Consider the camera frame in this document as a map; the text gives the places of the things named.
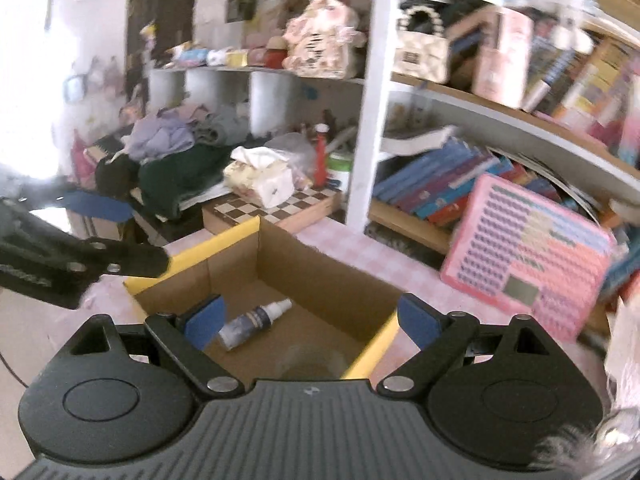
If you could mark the white bookshelf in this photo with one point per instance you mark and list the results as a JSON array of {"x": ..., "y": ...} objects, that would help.
[{"x": 372, "y": 110}]

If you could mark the white tissue pack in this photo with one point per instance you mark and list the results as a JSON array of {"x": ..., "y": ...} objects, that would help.
[{"x": 260, "y": 177}]

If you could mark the clear plastic bag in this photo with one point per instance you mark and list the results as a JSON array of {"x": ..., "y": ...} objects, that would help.
[{"x": 295, "y": 152}]

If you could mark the white cloth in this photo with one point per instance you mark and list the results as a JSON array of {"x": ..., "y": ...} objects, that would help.
[{"x": 622, "y": 355}]

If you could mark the pink box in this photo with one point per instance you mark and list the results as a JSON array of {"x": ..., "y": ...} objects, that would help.
[{"x": 502, "y": 60}]

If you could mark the red bottle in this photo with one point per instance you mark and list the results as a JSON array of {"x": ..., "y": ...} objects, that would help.
[{"x": 320, "y": 160}]

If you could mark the pink floral toy house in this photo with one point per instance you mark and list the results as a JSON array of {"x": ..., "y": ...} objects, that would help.
[{"x": 320, "y": 40}]

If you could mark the row of colourful books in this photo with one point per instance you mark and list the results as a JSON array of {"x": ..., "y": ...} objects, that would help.
[{"x": 440, "y": 185}]

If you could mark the white jar with green label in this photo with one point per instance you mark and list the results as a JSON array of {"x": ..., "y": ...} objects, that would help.
[{"x": 340, "y": 172}]

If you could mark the black cloth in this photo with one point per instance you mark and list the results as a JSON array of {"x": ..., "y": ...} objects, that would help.
[{"x": 115, "y": 172}]

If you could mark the purple cloth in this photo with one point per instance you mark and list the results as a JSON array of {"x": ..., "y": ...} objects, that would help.
[{"x": 160, "y": 135}]

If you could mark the row of upright books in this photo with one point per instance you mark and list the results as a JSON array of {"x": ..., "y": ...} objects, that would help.
[{"x": 590, "y": 85}]

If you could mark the cardboard box with yellow flaps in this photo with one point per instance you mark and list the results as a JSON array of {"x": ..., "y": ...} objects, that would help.
[{"x": 310, "y": 270}]

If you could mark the white cubby shelf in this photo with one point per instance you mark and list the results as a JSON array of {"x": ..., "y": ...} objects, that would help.
[{"x": 220, "y": 92}]

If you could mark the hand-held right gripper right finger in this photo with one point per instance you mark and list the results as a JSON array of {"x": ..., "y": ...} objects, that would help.
[{"x": 417, "y": 322}]

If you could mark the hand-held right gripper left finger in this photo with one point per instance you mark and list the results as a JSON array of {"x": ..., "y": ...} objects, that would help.
[{"x": 205, "y": 322}]

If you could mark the pink learning tablet toy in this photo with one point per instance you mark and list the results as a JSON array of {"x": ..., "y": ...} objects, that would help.
[{"x": 520, "y": 260}]

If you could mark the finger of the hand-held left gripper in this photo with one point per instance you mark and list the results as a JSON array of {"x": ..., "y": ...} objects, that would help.
[
  {"x": 100, "y": 208},
  {"x": 140, "y": 259}
]

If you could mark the wooden chessboard box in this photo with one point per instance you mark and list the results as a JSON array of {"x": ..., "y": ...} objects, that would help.
[{"x": 295, "y": 205}]

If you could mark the pink checked printed tablecloth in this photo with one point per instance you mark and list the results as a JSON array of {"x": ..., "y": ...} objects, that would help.
[{"x": 360, "y": 260}]

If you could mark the small clear spray bottle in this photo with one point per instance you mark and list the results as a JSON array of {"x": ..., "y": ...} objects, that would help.
[{"x": 250, "y": 322}]

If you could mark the red round toy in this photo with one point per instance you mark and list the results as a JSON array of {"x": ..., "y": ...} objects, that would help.
[{"x": 274, "y": 55}]

